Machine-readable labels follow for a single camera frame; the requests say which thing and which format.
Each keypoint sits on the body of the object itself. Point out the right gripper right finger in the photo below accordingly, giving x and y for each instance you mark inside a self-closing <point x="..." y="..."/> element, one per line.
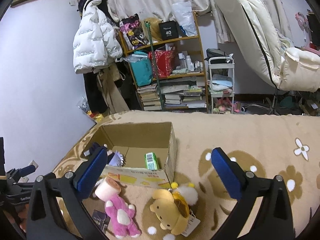
<point x="274" y="219"/>

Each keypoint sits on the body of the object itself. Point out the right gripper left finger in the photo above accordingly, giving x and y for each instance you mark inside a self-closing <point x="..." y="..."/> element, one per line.
<point x="45" y="220"/>

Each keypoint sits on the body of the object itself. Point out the pink swiss roll plush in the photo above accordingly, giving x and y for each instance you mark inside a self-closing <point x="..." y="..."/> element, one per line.
<point x="106" y="189"/>

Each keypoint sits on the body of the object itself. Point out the pink plush bear keychain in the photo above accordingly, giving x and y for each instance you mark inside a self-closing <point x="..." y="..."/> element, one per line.
<point x="121" y="215"/>

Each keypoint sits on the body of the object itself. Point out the yellow plush bear toy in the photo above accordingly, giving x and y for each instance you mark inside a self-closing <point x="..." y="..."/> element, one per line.
<point x="171" y="210"/>

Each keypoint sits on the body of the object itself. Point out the white fluffy plush toy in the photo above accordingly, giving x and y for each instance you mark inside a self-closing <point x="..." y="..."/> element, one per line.
<point x="187" y="191"/>

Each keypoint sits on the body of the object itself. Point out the person's left hand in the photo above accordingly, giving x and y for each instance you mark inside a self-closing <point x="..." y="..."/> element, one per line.
<point x="23" y="215"/>

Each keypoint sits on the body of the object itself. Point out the small dark card box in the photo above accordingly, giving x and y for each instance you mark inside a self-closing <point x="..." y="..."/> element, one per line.
<point x="101" y="219"/>

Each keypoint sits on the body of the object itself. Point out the purple haired plush doll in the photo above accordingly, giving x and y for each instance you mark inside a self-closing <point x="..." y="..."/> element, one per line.
<point x="113" y="158"/>

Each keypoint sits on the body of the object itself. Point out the beige patterned blanket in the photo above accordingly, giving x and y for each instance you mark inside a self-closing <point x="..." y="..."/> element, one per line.
<point x="209" y="176"/>

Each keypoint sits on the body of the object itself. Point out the green tissue pack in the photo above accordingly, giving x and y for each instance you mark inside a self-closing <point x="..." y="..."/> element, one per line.
<point x="151" y="161"/>

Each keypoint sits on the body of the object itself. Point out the open cardboard box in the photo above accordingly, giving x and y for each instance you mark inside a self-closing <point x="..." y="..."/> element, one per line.
<point x="133" y="141"/>

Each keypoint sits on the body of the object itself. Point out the beige trench coat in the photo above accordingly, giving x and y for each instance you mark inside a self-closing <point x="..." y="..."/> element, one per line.
<point x="110" y="92"/>

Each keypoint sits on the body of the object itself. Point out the stack of books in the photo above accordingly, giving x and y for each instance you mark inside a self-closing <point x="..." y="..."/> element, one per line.
<point x="149" y="97"/>

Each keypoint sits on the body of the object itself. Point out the teal bag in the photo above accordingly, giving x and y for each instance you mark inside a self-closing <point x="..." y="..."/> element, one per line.
<point x="141" y="68"/>

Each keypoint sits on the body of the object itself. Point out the white puffer jacket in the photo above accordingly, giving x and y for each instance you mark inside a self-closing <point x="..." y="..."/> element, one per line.
<point x="95" y="44"/>

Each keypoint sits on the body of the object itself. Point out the wooden bookshelf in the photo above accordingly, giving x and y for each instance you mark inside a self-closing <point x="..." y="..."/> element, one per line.
<point x="186" y="89"/>

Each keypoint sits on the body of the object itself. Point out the cream recliner chair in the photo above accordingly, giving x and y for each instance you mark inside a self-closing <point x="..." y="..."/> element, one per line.
<point x="265" y="51"/>

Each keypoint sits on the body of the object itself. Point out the red patterned bag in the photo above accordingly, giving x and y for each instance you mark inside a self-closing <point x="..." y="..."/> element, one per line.
<point x="165" y="60"/>

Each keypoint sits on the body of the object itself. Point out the white rolling cart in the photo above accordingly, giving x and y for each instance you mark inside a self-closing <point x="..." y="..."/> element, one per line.
<point x="221" y="84"/>

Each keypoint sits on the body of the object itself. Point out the green pole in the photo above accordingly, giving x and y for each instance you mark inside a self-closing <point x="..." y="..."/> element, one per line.
<point x="147" y="25"/>

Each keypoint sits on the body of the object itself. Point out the black box marked 40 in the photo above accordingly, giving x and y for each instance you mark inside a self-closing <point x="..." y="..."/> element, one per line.
<point x="168" y="30"/>

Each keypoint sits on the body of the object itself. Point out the pink desk fan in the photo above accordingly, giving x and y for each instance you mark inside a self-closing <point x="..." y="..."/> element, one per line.
<point x="304" y="26"/>

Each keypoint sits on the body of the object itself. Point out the white plastic bag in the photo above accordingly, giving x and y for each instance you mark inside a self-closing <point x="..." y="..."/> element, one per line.
<point x="183" y="14"/>

